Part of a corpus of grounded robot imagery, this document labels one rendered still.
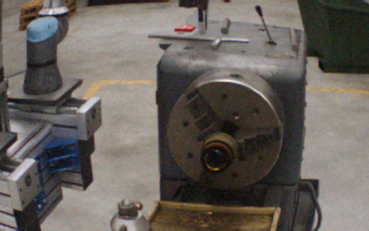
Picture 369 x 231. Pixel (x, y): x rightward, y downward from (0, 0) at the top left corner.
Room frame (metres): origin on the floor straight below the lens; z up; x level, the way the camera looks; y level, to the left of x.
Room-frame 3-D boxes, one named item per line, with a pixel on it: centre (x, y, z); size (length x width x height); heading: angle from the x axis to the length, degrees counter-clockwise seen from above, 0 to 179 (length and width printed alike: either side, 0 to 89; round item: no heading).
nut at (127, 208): (0.97, 0.11, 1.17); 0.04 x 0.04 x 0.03
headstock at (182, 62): (1.96, -0.20, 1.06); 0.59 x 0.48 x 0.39; 166
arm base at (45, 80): (1.74, 0.46, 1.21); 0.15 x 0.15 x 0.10
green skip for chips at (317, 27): (6.36, -1.92, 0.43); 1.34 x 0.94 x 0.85; 6
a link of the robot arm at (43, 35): (1.75, 0.46, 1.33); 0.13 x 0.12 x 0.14; 178
